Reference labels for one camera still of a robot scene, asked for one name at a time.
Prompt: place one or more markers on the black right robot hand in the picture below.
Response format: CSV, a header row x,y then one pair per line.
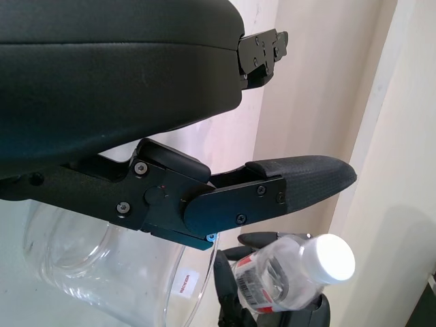
x,y
226,272

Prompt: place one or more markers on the clear glass cup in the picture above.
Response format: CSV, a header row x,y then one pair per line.
x,y
102,272

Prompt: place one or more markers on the clear water bottle white cap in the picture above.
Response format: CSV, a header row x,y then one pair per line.
x,y
306,269

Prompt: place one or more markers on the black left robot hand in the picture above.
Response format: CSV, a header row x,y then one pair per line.
x,y
102,85

